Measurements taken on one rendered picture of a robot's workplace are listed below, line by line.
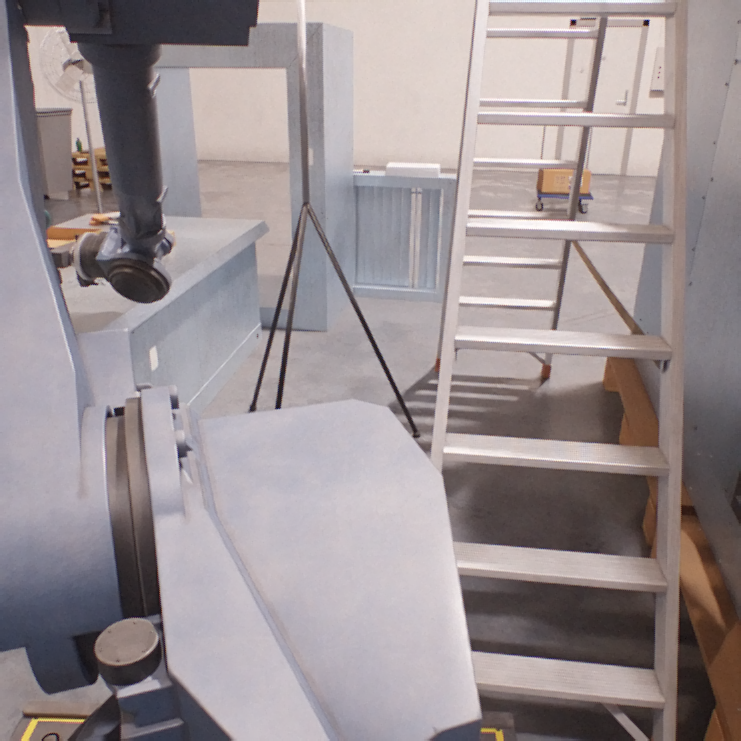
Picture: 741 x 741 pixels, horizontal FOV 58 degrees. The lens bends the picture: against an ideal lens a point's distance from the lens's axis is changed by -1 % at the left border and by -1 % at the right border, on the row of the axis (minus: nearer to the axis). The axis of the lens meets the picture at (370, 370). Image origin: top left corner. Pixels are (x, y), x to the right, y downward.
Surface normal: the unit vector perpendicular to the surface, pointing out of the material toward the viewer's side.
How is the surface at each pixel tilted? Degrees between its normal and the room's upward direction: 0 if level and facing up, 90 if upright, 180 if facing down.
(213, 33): 136
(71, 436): 39
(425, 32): 90
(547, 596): 0
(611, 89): 90
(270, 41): 90
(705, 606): 0
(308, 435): 0
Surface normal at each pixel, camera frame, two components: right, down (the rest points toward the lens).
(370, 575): 0.10, -0.78
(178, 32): 0.22, 0.93
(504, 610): 0.01, -0.91
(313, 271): -0.20, 0.39
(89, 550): 0.28, -0.15
